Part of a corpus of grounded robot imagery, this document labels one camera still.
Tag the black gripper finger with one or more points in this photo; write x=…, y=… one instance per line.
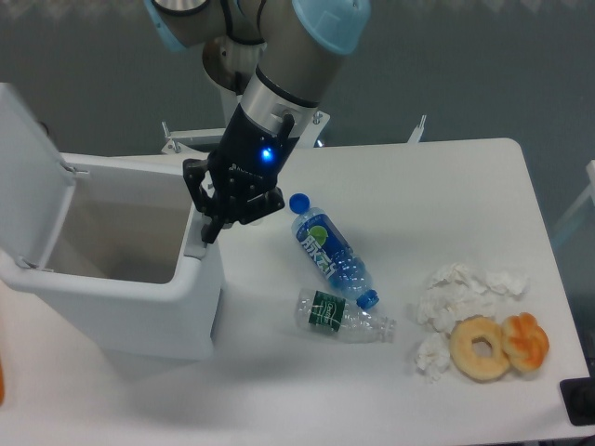
x=194, y=172
x=223, y=214

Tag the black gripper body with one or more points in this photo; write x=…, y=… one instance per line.
x=249, y=158

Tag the white plastic trash can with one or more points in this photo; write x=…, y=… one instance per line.
x=113, y=245

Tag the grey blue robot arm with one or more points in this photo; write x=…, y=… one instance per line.
x=301, y=45

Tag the loose blue bottle cap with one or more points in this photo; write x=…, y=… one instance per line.
x=299, y=203

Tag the blue labelled water bottle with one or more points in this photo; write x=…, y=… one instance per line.
x=333, y=256

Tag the clear green labelled bottle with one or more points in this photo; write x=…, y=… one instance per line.
x=335, y=317

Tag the large crumpled white tissue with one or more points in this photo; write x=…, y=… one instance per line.
x=456, y=292

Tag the small crumpled white tissue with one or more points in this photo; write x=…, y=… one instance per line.
x=433, y=357

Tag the orange object at edge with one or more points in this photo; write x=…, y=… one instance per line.
x=2, y=385

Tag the orange glazed bread roll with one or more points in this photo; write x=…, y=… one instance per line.
x=525, y=342

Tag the black device at edge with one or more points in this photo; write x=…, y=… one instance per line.
x=578, y=398

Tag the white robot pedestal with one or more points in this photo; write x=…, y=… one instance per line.
x=228, y=83

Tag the white metal base frame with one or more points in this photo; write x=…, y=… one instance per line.
x=205, y=140

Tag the plain ring doughnut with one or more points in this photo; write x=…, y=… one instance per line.
x=476, y=349

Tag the white frame at right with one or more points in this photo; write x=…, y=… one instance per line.
x=576, y=214

